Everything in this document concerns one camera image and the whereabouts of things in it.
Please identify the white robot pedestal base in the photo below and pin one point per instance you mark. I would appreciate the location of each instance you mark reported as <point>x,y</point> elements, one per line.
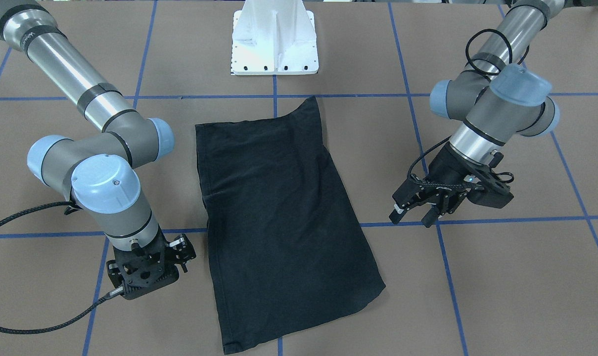
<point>274,37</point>

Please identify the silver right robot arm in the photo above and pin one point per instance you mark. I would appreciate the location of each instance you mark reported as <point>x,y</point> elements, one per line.
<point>97,174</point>

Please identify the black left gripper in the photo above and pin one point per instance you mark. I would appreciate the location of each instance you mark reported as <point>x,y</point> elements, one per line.
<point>445,166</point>

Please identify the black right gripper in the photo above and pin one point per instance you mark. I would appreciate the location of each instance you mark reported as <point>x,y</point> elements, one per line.
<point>182,249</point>

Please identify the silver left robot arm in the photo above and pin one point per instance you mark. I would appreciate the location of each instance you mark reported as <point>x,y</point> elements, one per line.
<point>493,98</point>

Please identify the black graphic t-shirt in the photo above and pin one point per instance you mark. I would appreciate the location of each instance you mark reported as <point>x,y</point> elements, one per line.
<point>285,248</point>

